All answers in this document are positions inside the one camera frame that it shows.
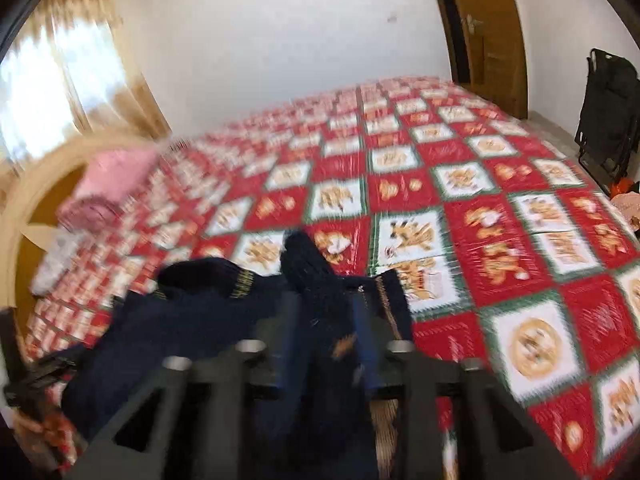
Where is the grey floral pillow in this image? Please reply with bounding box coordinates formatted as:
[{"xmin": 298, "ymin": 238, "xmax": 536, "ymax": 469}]
[{"xmin": 30, "ymin": 232, "xmax": 86, "ymax": 296}]

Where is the dark wooden door frame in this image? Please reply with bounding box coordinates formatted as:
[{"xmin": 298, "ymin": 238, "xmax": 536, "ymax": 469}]
[{"xmin": 425, "ymin": 0, "xmax": 473, "ymax": 86}]

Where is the red bear print bedspread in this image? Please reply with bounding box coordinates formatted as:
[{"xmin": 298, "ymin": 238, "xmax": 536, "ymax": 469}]
[{"xmin": 25, "ymin": 75, "xmax": 640, "ymax": 480}]

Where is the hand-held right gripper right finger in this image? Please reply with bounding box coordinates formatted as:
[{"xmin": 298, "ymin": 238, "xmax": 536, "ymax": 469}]
[{"xmin": 350, "ymin": 287, "xmax": 581, "ymax": 480}]

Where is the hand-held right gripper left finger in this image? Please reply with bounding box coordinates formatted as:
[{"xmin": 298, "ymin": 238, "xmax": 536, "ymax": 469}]
[{"xmin": 65, "ymin": 290, "xmax": 305, "ymax": 480}]

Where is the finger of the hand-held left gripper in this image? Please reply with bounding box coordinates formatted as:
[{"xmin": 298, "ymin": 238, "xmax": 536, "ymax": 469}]
[{"xmin": 0, "ymin": 310, "xmax": 88, "ymax": 456}]

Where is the brown wooden door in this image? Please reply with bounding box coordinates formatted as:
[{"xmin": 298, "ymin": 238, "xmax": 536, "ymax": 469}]
[{"xmin": 442, "ymin": 0, "xmax": 530, "ymax": 121}]

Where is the yellow and white curtain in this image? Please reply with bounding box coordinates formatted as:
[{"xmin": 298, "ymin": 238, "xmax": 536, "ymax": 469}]
[{"xmin": 0, "ymin": 0, "xmax": 173, "ymax": 201}]

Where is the cream wooden bed headboard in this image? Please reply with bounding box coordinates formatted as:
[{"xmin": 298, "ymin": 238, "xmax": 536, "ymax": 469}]
[{"xmin": 0, "ymin": 132, "xmax": 176, "ymax": 361}]

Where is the pink folded blanket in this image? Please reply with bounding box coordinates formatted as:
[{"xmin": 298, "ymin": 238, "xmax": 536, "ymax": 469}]
[{"xmin": 57, "ymin": 147, "xmax": 161, "ymax": 233}]

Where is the navy patterned knit sweater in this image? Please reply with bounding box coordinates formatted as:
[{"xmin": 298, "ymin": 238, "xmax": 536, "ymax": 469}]
[{"xmin": 60, "ymin": 230, "xmax": 416, "ymax": 480}]

